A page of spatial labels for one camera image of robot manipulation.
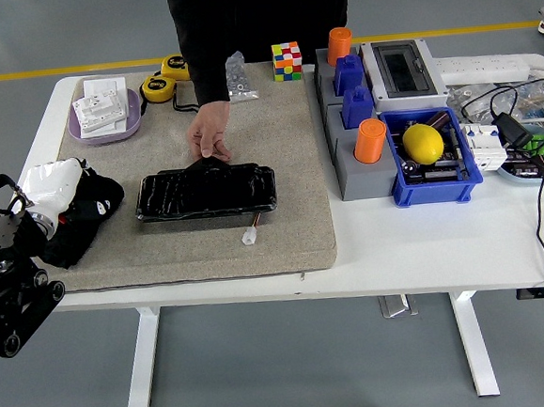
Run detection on yellow tape measure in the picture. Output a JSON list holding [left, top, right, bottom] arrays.
[[138, 72, 179, 105], [160, 53, 192, 84]]

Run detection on white power strip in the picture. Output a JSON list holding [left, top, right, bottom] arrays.
[[432, 51, 532, 88]]

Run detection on black wrist strap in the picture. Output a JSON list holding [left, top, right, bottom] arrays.
[[171, 88, 200, 114]]

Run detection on black rag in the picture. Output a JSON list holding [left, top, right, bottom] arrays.
[[31, 158, 131, 272]]

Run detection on clear bag of nuts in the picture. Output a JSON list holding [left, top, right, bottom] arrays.
[[224, 49, 260, 104]]

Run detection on grey holder block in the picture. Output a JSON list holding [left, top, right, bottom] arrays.
[[311, 43, 379, 116], [322, 100, 400, 204]]

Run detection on colourful puzzle cube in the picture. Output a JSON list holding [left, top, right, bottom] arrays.
[[270, 40, 304, 84]]

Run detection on white flat switch plate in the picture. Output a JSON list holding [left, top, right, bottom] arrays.
[[83, 75, 129, 106]]

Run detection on person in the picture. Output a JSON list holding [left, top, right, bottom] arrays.
[[163, 0, 357, 76]]

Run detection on purple tray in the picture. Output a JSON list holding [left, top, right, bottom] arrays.
[[65, 86, 146, 149]]

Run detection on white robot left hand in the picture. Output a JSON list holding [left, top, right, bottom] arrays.
[[16, 156, 94, 225]]

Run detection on white table leg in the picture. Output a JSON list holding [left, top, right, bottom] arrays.
[[448, 288, 501, 400], [118, 305, 169, 407]]

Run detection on orange cylinder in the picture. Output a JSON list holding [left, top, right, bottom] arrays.
[[324, 25, 355, 67], [351, 117, 390, 165]]

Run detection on white cover plate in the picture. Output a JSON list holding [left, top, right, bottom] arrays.
[[78, 86, 143, 137]]

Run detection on grey-brown mat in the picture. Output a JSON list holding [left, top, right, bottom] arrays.
[[25, 56, 339, 296]]

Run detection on silver floor plate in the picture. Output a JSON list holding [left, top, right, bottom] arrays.
[[378, 293, 419, 320]]

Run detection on white socket plate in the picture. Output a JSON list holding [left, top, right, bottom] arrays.
[[71, 88, 130, 135]]

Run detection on grey distribution box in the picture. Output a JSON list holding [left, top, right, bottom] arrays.
[[359, 36, 451, 114]]

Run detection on blue block with knob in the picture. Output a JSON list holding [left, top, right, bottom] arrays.
[[331, 53, 367, 98], [340, 85, 377, 130]]

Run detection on person's right hand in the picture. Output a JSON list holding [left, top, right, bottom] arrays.
[[184, 100, 236, 165]]

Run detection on clear bag of washers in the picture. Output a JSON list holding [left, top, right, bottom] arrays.
[[445, 81, 493, 124]]

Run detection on brown cylindrical capacitor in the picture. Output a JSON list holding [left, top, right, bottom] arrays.
[[423, 109, 451, 131]]

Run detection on brown electronic modules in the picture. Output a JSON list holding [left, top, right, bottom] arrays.
[[505, 147, 544, 180]]

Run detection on black power adapter with cord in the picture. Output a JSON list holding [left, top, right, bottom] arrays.
[[459, 77, 544, 307]]

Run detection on blue plastic bin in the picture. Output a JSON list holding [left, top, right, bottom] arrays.
[[378, 103, 486, 211]]

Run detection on clear bag of small parts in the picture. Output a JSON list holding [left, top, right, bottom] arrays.
[[509, 78, 544, 123]]

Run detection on white connector with wires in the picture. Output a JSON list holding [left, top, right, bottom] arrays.
[[239, 212, 266, 248]]

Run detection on black glossy panel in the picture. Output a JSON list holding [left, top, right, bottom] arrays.
[[132, 149, 279, 225]]

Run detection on white circuit breaker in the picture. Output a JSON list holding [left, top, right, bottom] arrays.
[[458, 119, 509, 174]]

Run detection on dark circuit board parts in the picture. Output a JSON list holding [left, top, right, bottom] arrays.
[[399, 149, 470, 187]]

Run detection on yellow lemon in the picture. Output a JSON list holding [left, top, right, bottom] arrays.
[[400, 121, 446, 164]]

